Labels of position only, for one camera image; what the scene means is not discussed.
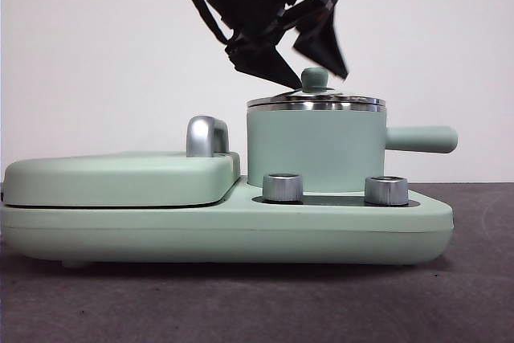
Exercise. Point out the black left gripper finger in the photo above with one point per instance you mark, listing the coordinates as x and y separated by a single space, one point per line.
261 60
321 33

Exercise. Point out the glass lid with green knob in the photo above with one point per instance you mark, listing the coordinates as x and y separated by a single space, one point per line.
315 78

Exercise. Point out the silver control knob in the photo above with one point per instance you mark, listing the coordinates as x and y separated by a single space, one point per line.
283 188
386 191

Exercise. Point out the green breakfast machine base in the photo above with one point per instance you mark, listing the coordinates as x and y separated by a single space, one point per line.
120 230

